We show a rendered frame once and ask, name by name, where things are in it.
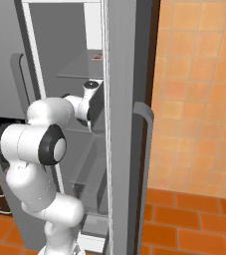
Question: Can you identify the grey curved door handle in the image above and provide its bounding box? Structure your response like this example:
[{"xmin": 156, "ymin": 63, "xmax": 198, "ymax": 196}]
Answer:
[
  {"xmin": 131, "ymin": 101, "xmax": 155, "ymax": 255},
  {"xmin": 9, "ymin": 52, "xmax": 37, "ymax": 116}
]

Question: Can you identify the grey fridge door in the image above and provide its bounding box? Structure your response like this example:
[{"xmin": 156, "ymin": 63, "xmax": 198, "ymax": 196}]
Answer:
[
  {"xmin": 0, "ymin": 0, "xmax": 48, "ymax": 122},
  {"xmin": 102, "ymin": 0, "xmax": 162, "ymax": 255}
]

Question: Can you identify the clear fridge drawer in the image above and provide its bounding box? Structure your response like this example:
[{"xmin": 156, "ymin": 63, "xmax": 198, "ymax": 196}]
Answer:
[{"xmin": 69, "ymin": 155, "xmax": 110, "ymax": 217}]

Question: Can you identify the glass fridge shelf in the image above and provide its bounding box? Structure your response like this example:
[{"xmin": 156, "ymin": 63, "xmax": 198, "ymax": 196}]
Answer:
[{"xmin": 55, "ymin": 49, "xmax": 105, "ymax": 81}]

